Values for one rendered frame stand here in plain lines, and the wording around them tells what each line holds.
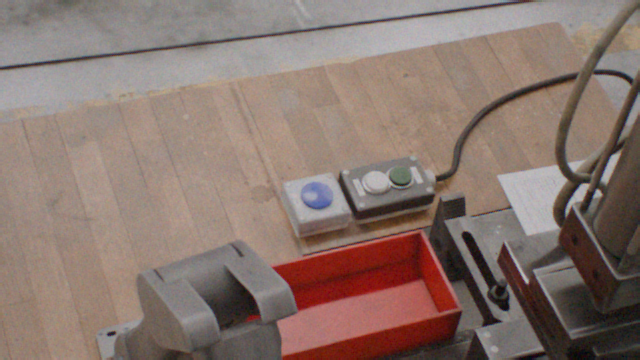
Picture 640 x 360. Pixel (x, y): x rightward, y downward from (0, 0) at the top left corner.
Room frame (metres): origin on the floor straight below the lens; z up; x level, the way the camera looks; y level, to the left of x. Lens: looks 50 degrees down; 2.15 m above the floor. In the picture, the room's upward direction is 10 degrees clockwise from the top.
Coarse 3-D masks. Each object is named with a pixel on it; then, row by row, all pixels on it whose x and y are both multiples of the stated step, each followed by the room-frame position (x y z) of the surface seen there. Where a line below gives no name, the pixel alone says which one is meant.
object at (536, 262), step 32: (512, 256) 0.79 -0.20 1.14; (544, 256) 0.79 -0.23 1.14; (512, 288) 0.77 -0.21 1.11; (544, 288) 0.72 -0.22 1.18; (576, 288) 0.73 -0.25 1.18; (544, 320) 0.72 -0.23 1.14; (576, 320) 0.69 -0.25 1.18; (608, 320) 0.70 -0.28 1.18; (576, 352) 0.69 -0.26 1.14; (608, 352) 0.68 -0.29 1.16
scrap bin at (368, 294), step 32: (320, 256) 0.88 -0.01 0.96; (352, 256) 0.90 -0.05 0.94; (384, 256) 0.92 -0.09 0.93; (416, 256) 0.94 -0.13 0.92; (320, 288) 0.88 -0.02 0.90; (352, 288) 0.88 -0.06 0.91; (384, 288) 0.89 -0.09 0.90; (416, 288) 0.90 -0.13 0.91; (448, 288) 0.87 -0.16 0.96; (288, 320) 0.82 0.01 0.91; (320, 320) 0.83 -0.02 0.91; (352, 320) 0.84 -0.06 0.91; (384, 320) 0.85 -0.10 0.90; (416, 320) 0.82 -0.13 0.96; (448, 320) 0.83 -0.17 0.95; (288, 352) 0.75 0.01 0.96; (320, 352) 0.76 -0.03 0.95; (352, 352) 0.78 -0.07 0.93; (384, 352) 0.80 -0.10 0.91
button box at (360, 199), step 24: (576, 72) 1.31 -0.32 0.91; (600, 72) 1.32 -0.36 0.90; (624, 72) 1.35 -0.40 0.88; (504, 96) 1.24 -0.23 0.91; (456, 144) 1.14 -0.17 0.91; (360, 168) 1.05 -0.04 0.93; (384, 168) 1.06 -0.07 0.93; (408, 168) 1.06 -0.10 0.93; (456, 168) 1.09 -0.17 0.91; (360, 192) 1.01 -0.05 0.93; (384, 192) 1.01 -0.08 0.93; (408, 192) 1.02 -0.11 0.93; (432, 192) 1.03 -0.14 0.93; (360, 216) 0.98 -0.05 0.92; (384, 216) 1.00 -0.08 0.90
